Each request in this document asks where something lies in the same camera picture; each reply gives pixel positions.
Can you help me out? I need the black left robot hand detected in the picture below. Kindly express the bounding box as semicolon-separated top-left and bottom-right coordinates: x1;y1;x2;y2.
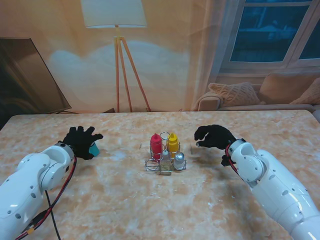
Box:
61;126;104;161

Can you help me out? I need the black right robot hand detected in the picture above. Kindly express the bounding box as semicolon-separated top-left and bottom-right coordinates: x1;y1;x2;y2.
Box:
194;124;238;151

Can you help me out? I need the teal shaker with metal cap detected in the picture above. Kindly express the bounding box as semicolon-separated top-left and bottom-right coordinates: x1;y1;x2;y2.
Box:
88;142;100;157

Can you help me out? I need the white shaker with metal cap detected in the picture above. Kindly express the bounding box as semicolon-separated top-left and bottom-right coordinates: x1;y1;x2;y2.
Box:
173;152;186;171

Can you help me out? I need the yellow squeeze bottle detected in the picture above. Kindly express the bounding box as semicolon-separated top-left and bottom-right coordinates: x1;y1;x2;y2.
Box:
166;133;180;154

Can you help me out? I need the clear square glass bottle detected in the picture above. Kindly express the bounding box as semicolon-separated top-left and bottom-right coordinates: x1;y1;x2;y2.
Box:
159;149;173;175

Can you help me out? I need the red squeeze bottle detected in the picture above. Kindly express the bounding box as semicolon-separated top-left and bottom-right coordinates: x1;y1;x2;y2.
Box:
150;133;162;161

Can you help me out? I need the knitted beige cushion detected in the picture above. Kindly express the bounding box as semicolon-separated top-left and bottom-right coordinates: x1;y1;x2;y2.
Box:
207;82;261;107

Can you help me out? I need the beige sofa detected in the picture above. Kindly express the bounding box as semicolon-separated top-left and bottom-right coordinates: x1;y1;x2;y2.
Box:
197;73;320;112

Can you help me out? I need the dark flat television screen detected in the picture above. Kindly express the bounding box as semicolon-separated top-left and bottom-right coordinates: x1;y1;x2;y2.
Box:
0;37;73;131

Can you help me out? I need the tripod floor lamp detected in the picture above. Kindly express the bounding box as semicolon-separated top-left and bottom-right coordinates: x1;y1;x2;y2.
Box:
81;0;152;113

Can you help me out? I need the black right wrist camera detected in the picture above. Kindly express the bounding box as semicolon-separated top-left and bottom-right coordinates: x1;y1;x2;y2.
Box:
221;154;233;167

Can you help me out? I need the red and black right cable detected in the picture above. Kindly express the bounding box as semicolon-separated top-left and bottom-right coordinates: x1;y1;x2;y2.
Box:
224;144;242;176

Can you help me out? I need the red and black cable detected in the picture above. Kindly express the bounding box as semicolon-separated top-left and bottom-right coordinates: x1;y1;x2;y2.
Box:
224;144;242;176
14;154;78;240

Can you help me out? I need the red and black left cable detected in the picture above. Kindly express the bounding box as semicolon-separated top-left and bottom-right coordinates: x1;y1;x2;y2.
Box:
14;154;78;240

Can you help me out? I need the chrome wire condiment rack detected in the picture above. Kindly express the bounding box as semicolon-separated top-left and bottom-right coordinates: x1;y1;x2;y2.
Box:
144;131;187;176

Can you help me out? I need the window with white frame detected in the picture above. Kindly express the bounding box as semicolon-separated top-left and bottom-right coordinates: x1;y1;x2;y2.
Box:
219;0;320;74

